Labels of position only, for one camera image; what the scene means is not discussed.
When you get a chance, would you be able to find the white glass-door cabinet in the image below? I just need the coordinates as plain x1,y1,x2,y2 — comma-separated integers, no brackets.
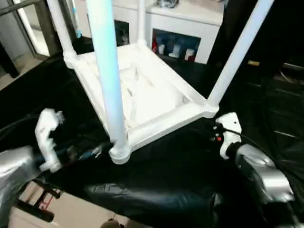
71,0,225,65

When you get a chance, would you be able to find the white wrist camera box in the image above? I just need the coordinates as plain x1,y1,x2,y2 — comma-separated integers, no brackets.
214,112,243,160
35,109,65,173

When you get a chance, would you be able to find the black metal table frame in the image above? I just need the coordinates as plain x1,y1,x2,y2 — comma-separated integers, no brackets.
17,183,63,223

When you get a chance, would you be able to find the grey crumpled bundle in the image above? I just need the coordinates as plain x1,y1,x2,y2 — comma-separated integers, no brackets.
157,0,179,8

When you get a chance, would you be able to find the black work mat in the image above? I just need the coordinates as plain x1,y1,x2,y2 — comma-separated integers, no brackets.
0,37,304,228

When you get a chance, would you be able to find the grey metal rack frame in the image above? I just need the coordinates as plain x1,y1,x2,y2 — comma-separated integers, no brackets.
0,0,65,79

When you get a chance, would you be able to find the white plastic table leg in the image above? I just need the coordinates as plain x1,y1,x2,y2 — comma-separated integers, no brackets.
206,0,276,114
86,0,132,165
136,0,147,48
47,0,79,68

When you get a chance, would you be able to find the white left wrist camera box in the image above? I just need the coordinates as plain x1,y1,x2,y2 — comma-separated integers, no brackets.
35,109,65,173

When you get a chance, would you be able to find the white plastic table top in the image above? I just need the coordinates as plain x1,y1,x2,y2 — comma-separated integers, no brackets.
63,43,221,153

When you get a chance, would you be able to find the light blue plastic strip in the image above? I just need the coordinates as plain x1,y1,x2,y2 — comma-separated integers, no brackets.
71,0,82,39

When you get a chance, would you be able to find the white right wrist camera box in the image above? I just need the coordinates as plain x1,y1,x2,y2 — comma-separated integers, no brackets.
214,112,243,160

